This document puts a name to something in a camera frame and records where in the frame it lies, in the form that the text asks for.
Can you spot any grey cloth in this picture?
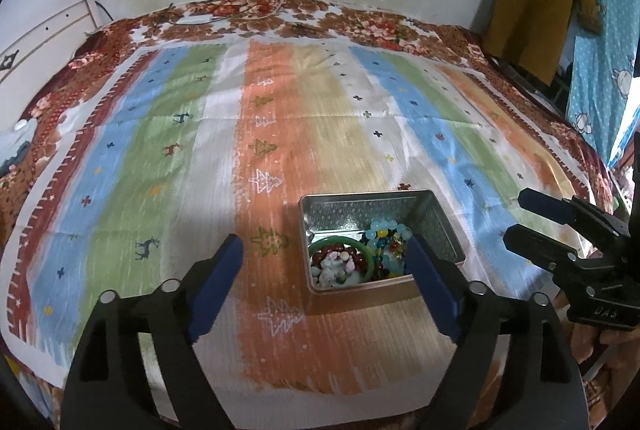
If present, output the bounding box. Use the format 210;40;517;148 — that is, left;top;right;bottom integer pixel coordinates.
0;120;39;176

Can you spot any silver metal tin box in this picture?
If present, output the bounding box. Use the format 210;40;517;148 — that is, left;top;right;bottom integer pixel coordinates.
298;190;466;295

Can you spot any dark metal frame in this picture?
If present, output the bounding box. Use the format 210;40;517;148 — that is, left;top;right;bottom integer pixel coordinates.
487;54;572;117

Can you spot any light blue bead bracelet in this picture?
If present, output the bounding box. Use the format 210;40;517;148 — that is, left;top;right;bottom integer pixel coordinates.
362;218;414;254

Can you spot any white pearl bracelet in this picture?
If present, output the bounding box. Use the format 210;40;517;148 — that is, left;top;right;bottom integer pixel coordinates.
312;251;363;287

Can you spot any person's right hand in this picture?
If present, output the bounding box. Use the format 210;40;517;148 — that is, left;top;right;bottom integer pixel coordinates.
569;320;640;378

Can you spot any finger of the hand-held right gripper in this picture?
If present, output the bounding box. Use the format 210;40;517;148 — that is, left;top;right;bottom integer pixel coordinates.
502;224;601;273
518;188;631;244

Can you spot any multicoloured bead bracelet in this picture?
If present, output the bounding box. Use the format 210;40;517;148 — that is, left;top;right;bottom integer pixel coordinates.
372;230;412;279

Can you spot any red floral bedsheet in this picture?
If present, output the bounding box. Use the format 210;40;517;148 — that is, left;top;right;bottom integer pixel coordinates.
0;0;621;430

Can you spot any mustard yellow garment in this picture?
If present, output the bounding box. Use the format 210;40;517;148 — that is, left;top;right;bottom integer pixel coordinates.
482;0;601;86

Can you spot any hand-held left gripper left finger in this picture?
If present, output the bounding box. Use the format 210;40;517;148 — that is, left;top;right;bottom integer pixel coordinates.
60;234;245;430

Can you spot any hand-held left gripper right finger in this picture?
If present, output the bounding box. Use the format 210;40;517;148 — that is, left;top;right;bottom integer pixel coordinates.
406;235;591;430

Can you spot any blue printed cloth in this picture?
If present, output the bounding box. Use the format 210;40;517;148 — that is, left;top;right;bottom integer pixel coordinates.
565;0;640;167

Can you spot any striped pastel blanket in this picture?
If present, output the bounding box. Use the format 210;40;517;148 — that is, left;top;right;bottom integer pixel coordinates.
0;35;601;416

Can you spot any green jade bangle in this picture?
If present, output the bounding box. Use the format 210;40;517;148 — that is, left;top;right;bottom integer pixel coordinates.
307;237;376;284

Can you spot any white headboard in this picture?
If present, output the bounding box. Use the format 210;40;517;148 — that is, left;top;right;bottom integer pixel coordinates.
0;0;108;86

